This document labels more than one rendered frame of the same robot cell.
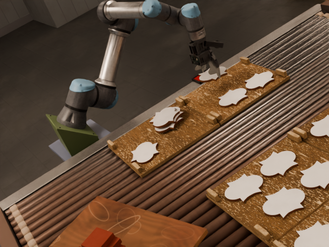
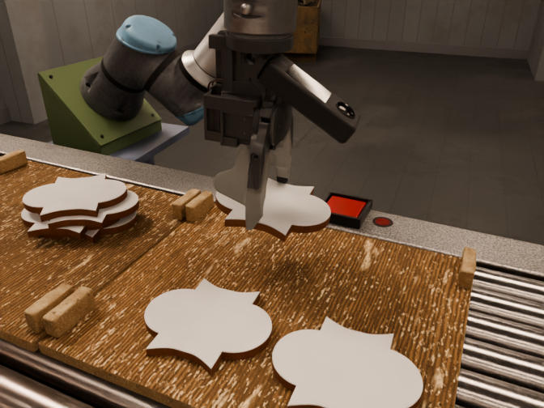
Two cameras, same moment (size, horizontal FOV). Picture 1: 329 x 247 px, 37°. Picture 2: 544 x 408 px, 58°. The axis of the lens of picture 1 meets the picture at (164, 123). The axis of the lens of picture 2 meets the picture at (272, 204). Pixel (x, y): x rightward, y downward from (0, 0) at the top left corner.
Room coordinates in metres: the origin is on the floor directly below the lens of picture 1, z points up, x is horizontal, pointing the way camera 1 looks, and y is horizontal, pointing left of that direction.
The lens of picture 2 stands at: (1.69, -0.67, 1.31)
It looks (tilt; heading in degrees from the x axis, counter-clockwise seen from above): 28 degrees down; 44
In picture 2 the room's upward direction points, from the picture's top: straight up
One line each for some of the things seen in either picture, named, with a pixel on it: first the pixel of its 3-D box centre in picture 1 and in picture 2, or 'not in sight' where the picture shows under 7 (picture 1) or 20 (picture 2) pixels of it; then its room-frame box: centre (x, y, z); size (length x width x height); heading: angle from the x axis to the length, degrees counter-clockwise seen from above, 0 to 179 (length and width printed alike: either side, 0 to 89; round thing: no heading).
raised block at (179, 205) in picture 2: (179, 101); (187, 203); (2.08, -0.11, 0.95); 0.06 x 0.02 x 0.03; 19
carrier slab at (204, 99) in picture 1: (232, 89); (281, 302); (2.03, -0.36, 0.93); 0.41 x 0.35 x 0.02; 110
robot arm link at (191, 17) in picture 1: (191, 17); not in sight; (2.07, -0.29, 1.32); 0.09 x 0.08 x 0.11; 34
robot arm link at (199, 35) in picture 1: (197, 33); (259, 13); (2.06, -0.29, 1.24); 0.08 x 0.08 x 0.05
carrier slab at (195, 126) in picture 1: (161, 135); (29, 228); (1.89, 0.03, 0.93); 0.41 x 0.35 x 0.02; 109
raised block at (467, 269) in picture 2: (245, 60); (467, 267); (2.22, -0.50, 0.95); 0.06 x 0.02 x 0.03; 20
